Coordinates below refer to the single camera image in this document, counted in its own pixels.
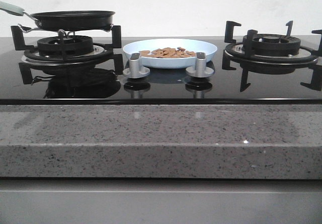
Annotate light blue plate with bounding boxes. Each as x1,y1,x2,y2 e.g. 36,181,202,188
123,38,217,69

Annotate brown meat pieces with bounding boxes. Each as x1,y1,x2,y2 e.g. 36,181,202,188
139,47,196,58

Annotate black frying pan green handle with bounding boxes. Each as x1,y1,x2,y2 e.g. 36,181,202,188
1,2,115,31

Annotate black glass gas cooktop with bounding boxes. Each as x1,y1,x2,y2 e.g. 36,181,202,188
1,37,321,105

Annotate silver stove knob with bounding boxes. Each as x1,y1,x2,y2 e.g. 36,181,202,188
123,53,150,79
186,52,214,78

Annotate black round gas burner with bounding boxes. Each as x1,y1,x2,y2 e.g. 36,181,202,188
252,34,301,56
37,35,94,57

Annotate grey cabinet front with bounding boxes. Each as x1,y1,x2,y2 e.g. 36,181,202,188
1,179,321,223

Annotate silver wire pan reducer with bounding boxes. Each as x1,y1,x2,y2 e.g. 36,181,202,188
18,24,114,36

